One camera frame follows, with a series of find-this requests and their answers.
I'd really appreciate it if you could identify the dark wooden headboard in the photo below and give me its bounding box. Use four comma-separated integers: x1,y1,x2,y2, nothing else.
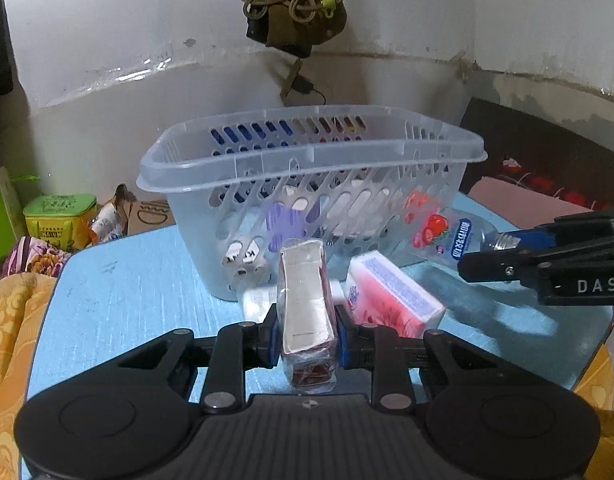
460,98,614,210

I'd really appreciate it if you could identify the hanging brown bag with rope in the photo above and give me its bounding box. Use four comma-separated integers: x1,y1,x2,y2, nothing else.
241,0,347,58

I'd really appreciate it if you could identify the green paper bag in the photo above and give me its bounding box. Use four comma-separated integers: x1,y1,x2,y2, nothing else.
0,166,39,264

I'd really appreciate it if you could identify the brown cardboard paper bag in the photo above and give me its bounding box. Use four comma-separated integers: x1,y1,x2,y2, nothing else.
113,184,176,236

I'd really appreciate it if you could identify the pink tissue pack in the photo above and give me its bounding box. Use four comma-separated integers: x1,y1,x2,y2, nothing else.
345,250,446,338

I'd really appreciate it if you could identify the floral pink cloth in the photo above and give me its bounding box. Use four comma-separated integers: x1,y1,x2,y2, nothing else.
0,236,71,278

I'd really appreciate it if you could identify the pink mat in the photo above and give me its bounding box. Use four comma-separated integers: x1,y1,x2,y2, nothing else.
467,177,590,229

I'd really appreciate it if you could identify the purple box in basket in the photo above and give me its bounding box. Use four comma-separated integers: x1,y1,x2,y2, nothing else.
266,198,320,252

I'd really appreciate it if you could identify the small bottle red label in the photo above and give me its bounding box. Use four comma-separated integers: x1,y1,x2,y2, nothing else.
412,208,520,269

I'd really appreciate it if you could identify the clear white roll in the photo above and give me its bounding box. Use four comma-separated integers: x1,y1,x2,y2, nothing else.
239,286,277,323

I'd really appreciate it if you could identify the white Kent cigarette pack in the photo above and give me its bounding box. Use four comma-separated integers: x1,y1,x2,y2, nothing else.
221,240,271,282

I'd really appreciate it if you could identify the green yellow tin box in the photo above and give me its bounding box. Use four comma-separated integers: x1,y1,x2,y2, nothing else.
23,194,98,252

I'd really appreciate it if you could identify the translucent plastic basket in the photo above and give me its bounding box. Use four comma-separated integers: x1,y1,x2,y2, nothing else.
137,105,487,300

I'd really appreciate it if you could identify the red packet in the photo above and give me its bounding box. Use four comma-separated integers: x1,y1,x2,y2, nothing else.
277,238,339,394

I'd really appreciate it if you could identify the black wall charger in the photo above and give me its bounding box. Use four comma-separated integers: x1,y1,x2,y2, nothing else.
280,58,328,105

